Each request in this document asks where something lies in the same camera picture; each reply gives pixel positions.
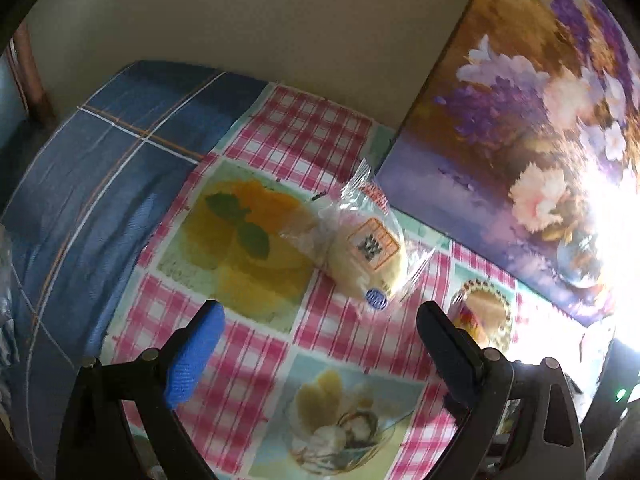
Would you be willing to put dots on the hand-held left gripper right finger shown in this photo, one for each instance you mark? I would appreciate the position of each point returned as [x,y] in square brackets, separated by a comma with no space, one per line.
[450,355]

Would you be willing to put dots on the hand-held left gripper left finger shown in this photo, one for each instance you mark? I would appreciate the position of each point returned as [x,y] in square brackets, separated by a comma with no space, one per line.
[192,360]

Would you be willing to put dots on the clear packet with white bun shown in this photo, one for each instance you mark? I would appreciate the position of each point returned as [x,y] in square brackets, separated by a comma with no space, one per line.
[365,250]

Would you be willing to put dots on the pink checked printed tablecloth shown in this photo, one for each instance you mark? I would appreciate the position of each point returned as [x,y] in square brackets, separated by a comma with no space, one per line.
[260,350]

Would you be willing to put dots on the blue plaid sheet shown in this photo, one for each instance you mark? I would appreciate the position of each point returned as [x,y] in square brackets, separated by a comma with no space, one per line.
[100,185]

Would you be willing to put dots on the flower painting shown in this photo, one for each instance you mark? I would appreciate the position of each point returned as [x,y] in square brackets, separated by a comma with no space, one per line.
[475,135]

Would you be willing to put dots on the dark monitor screen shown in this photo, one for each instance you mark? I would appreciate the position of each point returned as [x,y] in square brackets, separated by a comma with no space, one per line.
[7,90]

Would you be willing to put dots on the brown wooden post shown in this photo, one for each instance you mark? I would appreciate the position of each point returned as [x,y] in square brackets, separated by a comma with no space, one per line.
[32,75]

